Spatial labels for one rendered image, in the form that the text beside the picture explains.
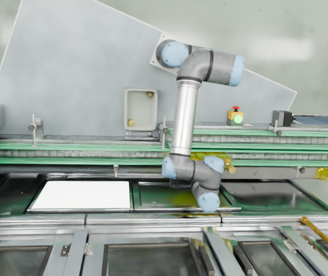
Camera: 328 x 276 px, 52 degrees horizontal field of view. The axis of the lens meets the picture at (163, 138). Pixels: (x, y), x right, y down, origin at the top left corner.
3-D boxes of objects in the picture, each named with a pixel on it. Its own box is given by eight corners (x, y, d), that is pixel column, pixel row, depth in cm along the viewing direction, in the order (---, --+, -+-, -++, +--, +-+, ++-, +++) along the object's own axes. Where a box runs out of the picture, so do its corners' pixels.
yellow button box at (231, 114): (226, 122, 196) (230, 124, 188) (228, 109, 194) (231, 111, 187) (238, 122, 196) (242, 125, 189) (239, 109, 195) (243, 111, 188)
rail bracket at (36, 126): (38, 138, 181) (26, 150, 160) (36, 108, 178) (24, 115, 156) (47, 139, 182) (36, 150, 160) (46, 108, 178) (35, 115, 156)
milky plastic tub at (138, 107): (124, 126, 189) (124, 130, 180) (124, 86, 183) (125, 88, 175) (154, 127, 191) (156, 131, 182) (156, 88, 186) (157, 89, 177)
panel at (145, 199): (45, 185, 168) (26, 216, 135) (45, 179, 167) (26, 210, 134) (219, 185, 179) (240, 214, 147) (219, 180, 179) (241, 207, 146)
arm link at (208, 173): (197, 159, 116) (191, 188, 119) (228, 162, 118) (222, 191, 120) (193, 153, 124) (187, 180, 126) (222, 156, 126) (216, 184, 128)
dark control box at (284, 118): (271, 123, 199) (277, 126, 191) (272, 109, 197) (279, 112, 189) (284, 123, 200) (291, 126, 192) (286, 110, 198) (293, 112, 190)
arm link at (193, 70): (182, 39, 118) (164, 178, 114) (211, 45, 119) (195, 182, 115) (175, 50, 129) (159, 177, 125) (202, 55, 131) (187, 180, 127)
